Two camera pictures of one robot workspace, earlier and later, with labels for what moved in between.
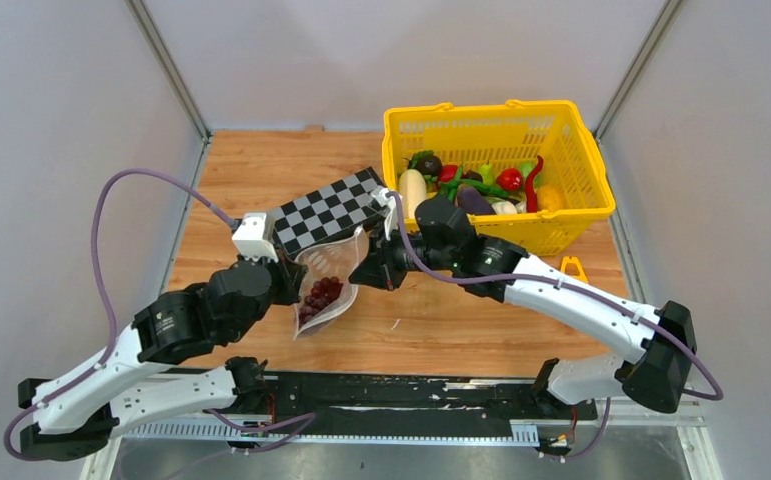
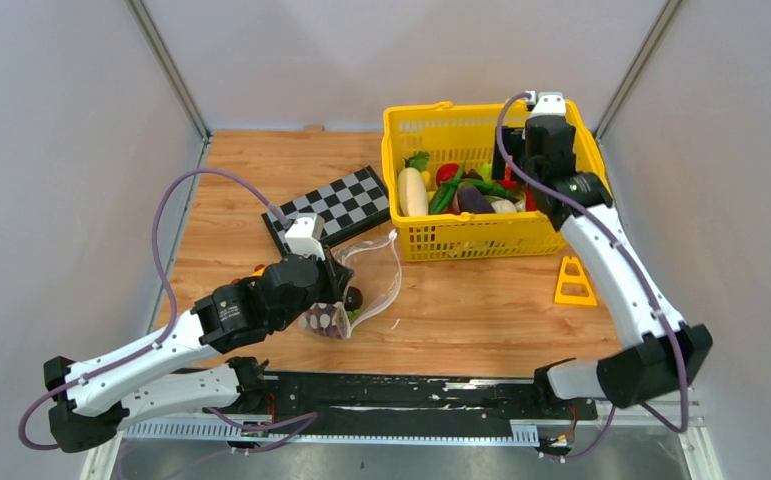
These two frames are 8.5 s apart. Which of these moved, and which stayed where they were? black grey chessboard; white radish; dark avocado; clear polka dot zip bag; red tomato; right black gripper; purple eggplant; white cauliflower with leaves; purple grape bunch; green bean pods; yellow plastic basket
Moved: purple grape bunch; right black gripper; dark avocado; clear polka dot zip bag; red tomato
Stayed: black grey chessboard; white radish; purple eggplant; yellow plastic basket; green bean pods; white cauliflower with leaves
